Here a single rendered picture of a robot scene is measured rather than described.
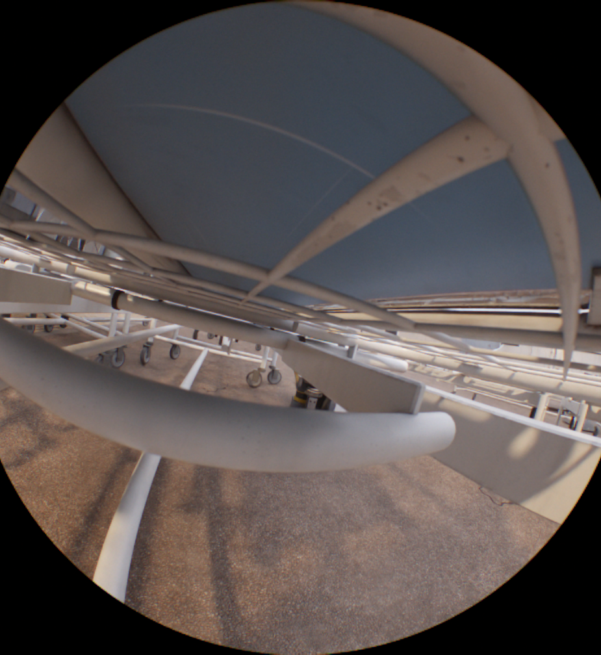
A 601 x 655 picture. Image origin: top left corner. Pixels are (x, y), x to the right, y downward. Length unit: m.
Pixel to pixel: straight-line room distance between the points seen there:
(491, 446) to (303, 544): 0.49
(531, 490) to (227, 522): 0.56
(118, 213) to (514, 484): 0.32
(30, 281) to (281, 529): 0.67
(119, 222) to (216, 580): 0.53
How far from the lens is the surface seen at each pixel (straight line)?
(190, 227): 0.15
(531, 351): 7.13
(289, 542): 0.59
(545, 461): 0.19
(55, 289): 0.41
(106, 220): 0.16
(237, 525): 0.60
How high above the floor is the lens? 0.48
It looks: 1 degrees up
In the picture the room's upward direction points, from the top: 14 degrees clockwise
